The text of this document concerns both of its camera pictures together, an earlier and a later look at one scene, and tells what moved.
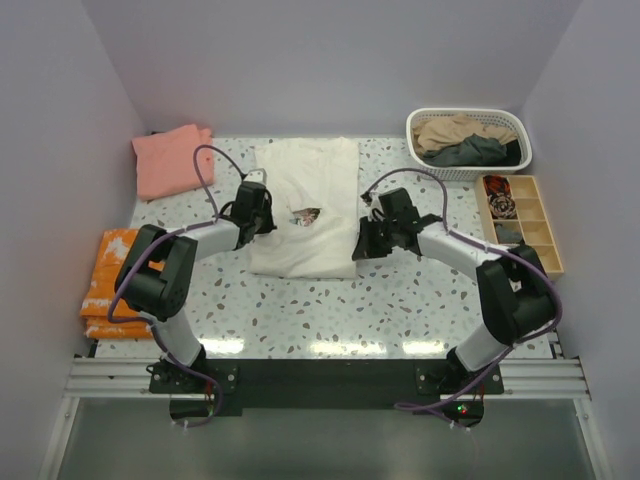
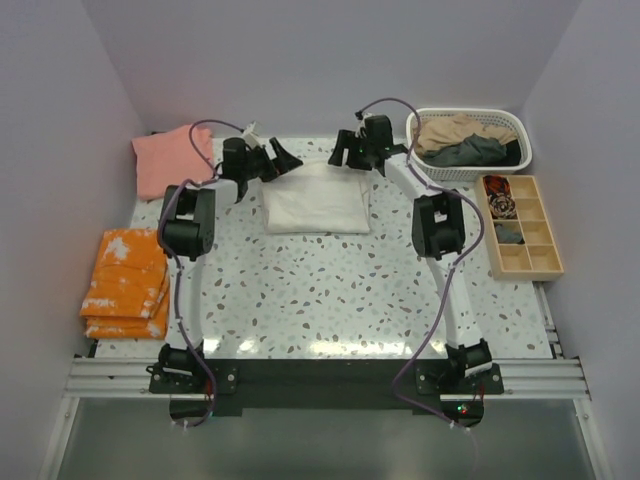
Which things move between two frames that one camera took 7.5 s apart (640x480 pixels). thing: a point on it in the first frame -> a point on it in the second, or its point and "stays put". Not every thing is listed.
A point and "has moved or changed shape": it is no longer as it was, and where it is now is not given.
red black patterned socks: (495, 184) stays put
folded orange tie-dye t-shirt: (114, 248) stays put
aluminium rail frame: (554, 378) stays put
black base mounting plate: (451, 389) stays put
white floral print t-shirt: (313, 187) has moved or changed shape
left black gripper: (265, 220) -> (270, 163)
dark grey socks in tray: (511, 234) stays put
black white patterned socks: (502, 206) stays put
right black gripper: (377, 237) -> (351, 153)
